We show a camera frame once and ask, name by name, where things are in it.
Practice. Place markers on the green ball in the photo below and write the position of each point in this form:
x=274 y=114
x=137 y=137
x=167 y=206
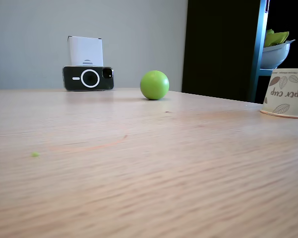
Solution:
x=154 y=85

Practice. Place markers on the paper cup with leaf print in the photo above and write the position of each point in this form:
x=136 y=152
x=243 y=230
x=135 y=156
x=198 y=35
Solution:
x=286 y=99

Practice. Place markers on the black smartphone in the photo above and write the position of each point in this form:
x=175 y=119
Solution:
x=72 y=84

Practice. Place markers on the white cardboard box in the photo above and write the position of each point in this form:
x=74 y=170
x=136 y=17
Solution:
x=85 y=49

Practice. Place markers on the tiny green crumb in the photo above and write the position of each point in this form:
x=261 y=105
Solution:
x=35 y=154

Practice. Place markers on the white bowl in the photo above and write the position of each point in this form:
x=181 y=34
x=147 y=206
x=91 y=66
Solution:
x=275 y=55

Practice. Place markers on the green items in bowl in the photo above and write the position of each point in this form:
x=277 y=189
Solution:
x=276 y=38

